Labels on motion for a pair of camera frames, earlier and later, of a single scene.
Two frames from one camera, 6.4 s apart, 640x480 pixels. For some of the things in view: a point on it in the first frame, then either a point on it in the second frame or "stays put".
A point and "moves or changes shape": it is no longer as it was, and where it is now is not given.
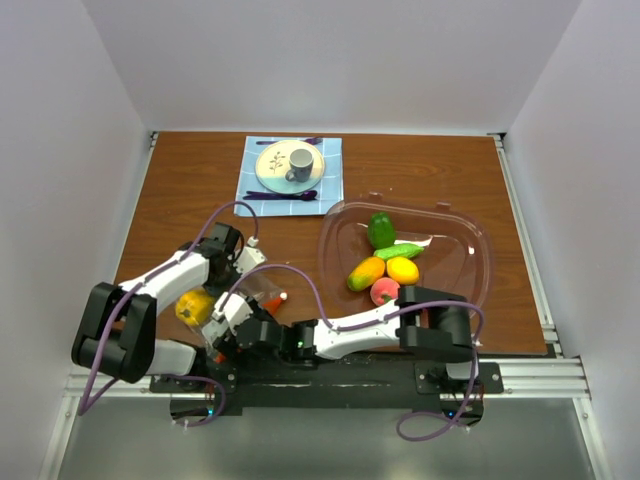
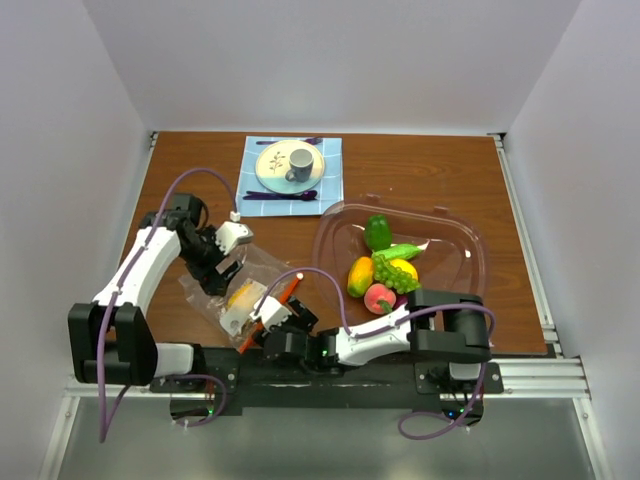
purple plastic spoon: (300, 196) stays put
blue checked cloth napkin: (256, 200) stays put
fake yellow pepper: (195, 307) → (245, 296)
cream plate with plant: (273, 162) stays put
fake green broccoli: (381, 230) stays put
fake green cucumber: (398, 250) stays put
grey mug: (301, 164) stays put
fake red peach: (384, 290) moves or changes shape
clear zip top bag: (195, 307) moves or changes shape
